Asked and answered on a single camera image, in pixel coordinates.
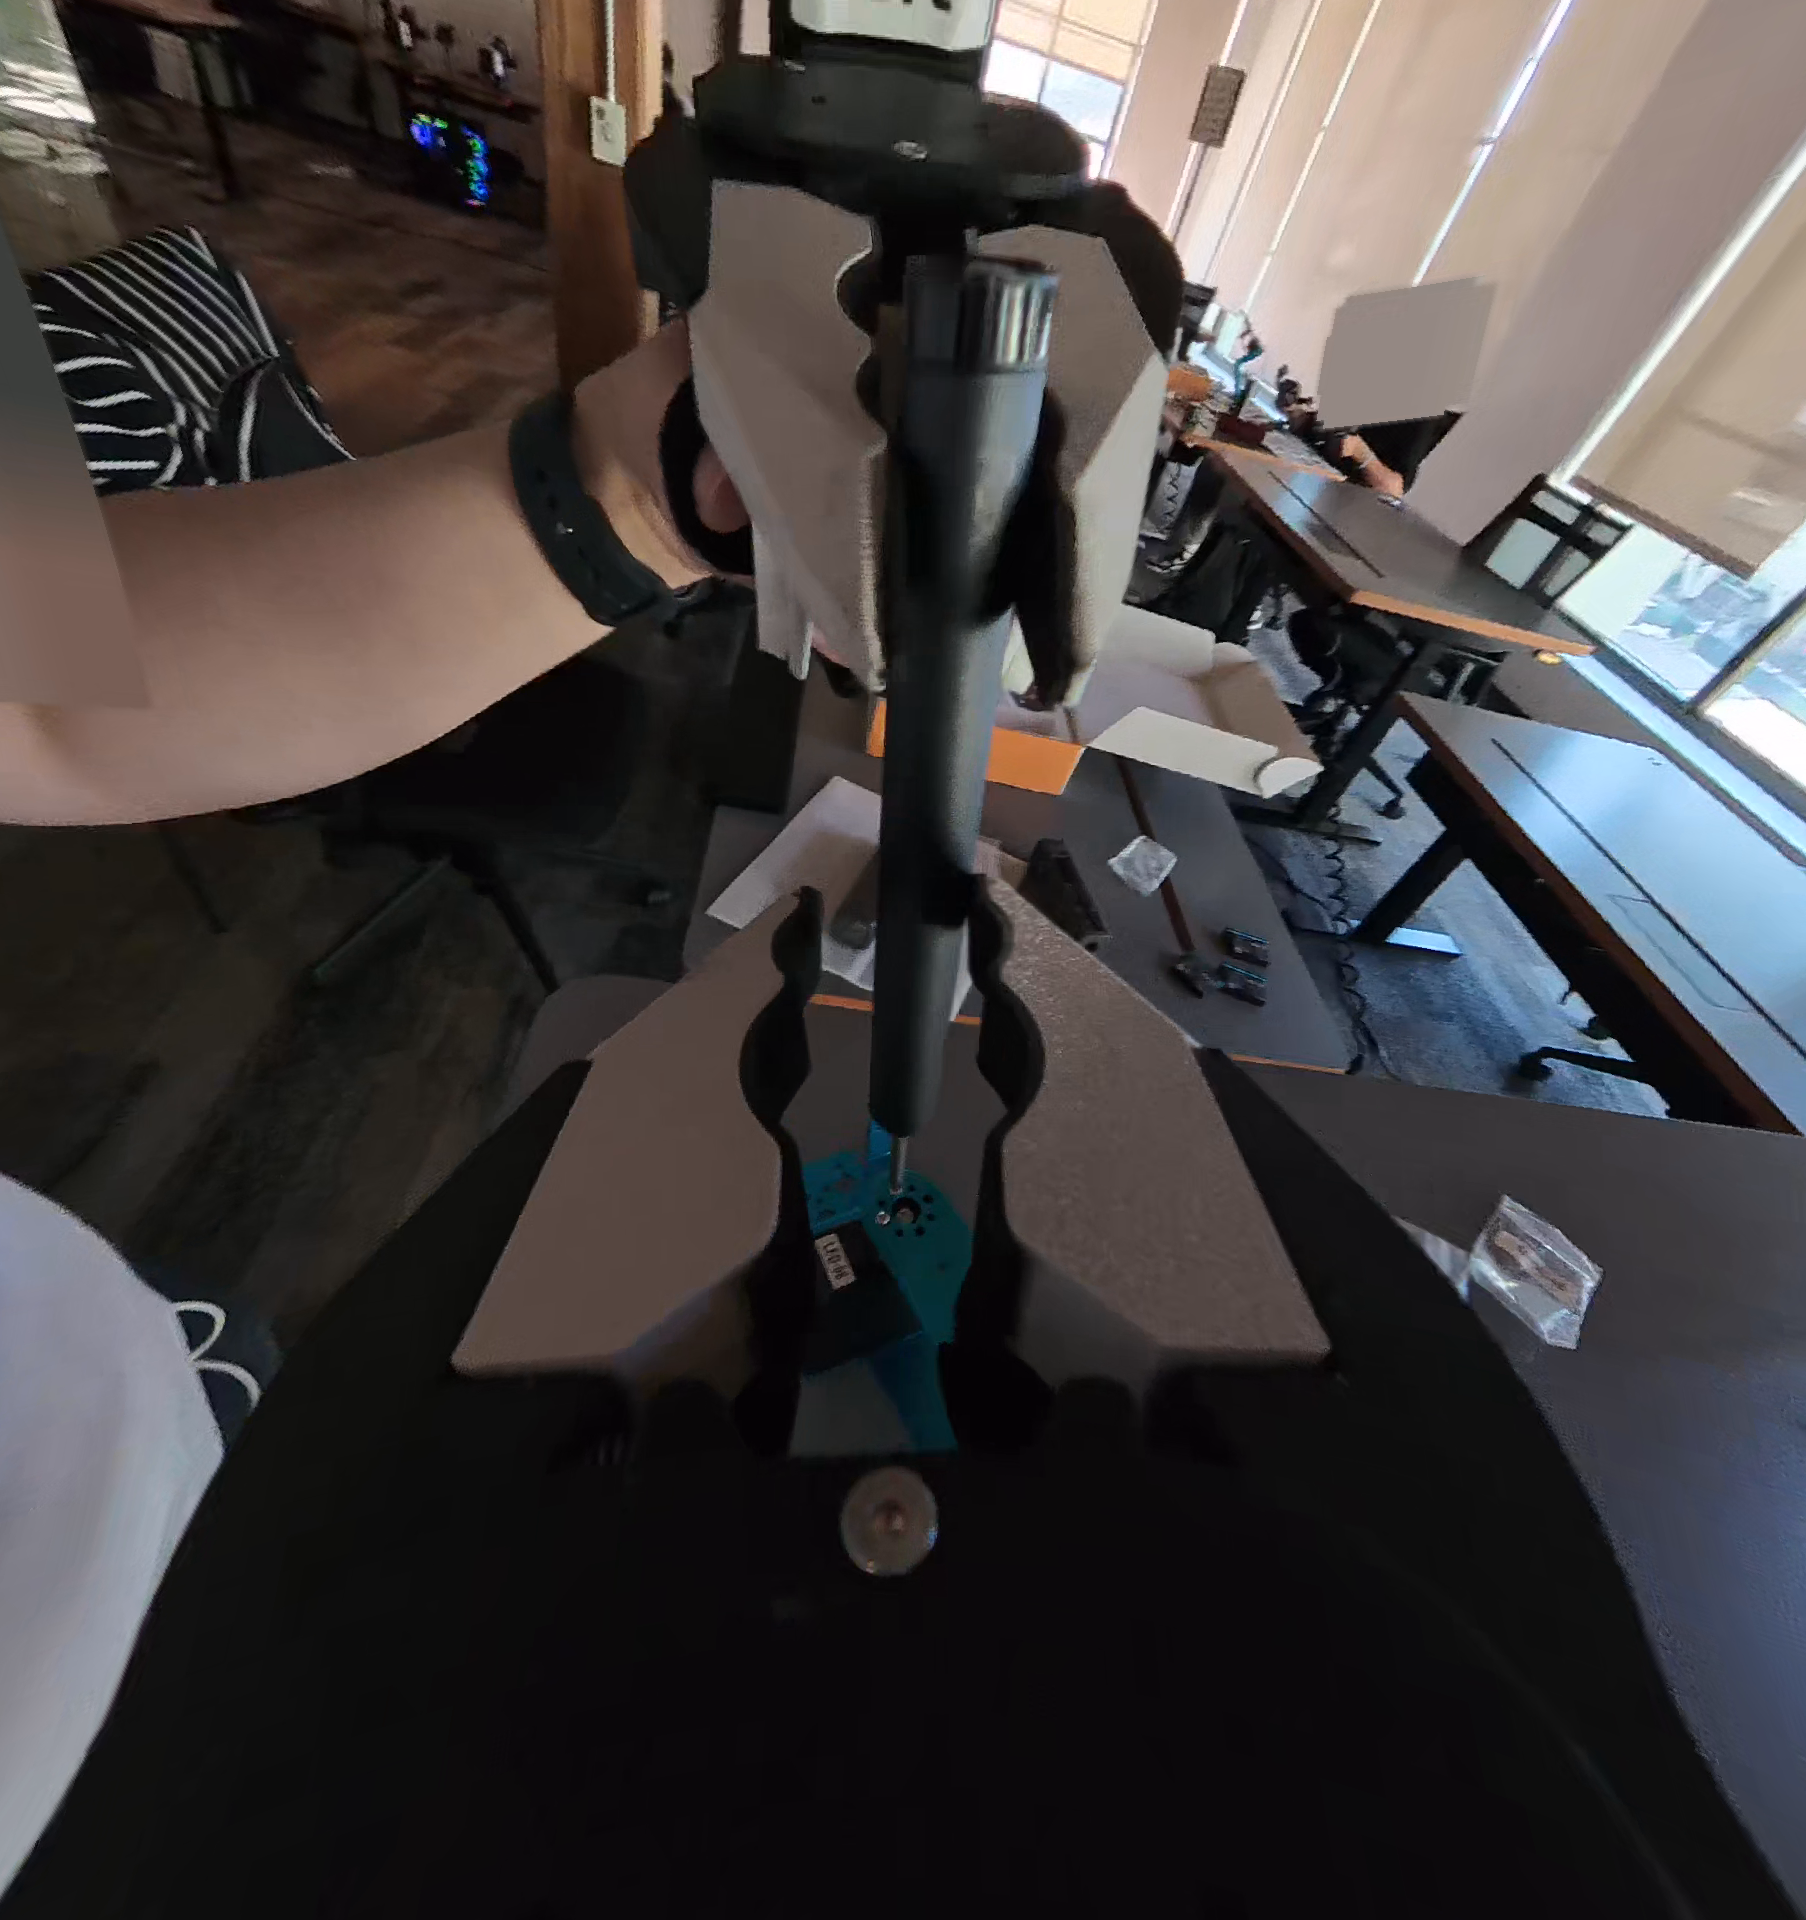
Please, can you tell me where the black sign on pole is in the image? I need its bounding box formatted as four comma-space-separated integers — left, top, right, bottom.
1166, 63, 1250, 242

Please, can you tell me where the person's left hand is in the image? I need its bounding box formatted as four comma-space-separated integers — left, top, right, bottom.
571, 319, 768, 596

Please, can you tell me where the orange white cardboard box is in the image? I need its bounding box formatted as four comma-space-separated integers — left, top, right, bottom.
865, 600, 1326, 806

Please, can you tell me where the grey desk orange edge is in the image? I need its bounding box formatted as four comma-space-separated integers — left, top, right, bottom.
684, 706, 1355, 1073

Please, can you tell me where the black white striped cloth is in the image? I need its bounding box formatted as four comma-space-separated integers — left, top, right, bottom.
25, 226, 357, 497

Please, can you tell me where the white cable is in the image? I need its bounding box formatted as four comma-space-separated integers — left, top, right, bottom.
174, 1298, 266, 1413

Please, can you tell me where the dark grey electric screwdriver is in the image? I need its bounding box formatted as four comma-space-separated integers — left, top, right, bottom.
865, 253, 1061, 1219

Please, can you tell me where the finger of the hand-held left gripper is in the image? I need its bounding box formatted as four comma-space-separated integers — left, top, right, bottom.
689, 182, 891, 689
978, 226, 1172, 710

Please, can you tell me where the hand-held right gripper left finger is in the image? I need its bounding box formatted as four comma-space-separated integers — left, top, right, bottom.
449, 885, 833, 1457

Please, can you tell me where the large window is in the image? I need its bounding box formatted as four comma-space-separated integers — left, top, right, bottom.
1554, 480, 1806, 842

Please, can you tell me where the dark desk wooden edge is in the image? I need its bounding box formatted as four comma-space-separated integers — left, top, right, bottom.
1352, 692, 1806, 1142
1188, 436, 1596, 829

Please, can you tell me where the grid pane window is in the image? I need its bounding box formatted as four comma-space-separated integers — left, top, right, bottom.
985, 0, 1145, 144

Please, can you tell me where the white paper sheet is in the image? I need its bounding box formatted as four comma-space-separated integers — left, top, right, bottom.
705, 772, 1003, 1022

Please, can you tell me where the blue toy robot arm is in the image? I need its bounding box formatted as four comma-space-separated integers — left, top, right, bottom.
798, 1147, 980, 1457

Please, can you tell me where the computer with coloured lights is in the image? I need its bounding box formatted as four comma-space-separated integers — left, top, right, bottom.
399, 104, 498, 213

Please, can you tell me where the beige roller blind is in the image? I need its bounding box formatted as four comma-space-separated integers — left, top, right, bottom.
1563, 104, 1806, 588
1248, 0, 1572, 303

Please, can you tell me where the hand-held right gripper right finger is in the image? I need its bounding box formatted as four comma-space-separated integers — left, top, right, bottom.
941, 875, 1331, 1455

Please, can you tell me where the person's white shirt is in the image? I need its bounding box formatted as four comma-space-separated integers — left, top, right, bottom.
0, 1152, 230, 1920

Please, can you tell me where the person's left forearm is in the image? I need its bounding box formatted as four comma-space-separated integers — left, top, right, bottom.
0, 436, 620, 829

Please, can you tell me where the black textured block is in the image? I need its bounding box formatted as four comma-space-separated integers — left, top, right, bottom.
1023, 837, 1108, 952

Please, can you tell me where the black wristband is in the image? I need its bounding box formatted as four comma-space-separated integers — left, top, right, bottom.
505, 390, 718, 629

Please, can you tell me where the black mesh back chair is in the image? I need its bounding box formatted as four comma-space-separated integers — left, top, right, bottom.
1464, 474, 1636, 598

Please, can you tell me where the black coiled cable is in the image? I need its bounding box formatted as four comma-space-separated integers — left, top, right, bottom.
1310, 833, 1369, 1059

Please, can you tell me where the wooden pillar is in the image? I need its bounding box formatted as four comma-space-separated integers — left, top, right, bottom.
532, 0, 667, 390

